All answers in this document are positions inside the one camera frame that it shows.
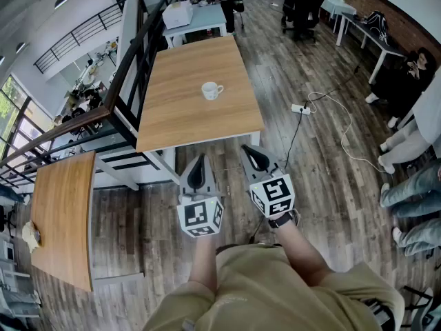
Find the black metal railing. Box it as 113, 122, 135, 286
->
0, 0, 181, 190

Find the light grey table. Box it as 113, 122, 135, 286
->
161, 3, 229, 50

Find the person's left forearm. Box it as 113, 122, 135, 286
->
188, 232, 221, 293

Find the white cable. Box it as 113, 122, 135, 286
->
307, 91, 387, 174

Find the crumpled beige cloth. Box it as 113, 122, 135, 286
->
21, 219, 43, 254

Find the dark top white-legged desk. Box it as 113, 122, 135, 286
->
335, 12, 408, 86

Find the person's olive shirt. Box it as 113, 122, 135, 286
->
142, 242, 406, 331

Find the narrow wooden table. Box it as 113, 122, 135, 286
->
30, 150, 97, 293

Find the white cardboard box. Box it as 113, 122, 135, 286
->
161, 0, 194, 30

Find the black backpack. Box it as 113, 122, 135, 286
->
364, 10, 391, 45

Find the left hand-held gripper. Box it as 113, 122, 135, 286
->
176, 153, 225, 239

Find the black wrist watch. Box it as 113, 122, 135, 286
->
267, 210, 300, 230

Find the table with pale blue cloth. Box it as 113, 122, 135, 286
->
319, 0, 358, 34

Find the person's right forearm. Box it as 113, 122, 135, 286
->
271, 211, 337, 289

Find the black office chair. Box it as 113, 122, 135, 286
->
281, 0, 326, 43

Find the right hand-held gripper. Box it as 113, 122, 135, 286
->
239, 144, 296, 219

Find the black framed window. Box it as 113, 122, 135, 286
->
0, 75, 53, 160

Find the black cable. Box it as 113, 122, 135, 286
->
283, 65, 361, 169

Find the white cup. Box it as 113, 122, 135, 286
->
201, 81, 225, 101

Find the grey office machine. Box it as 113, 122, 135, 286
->
0, 232, 43, 321

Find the large wooden table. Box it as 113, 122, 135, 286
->
135, 35, 266, 153

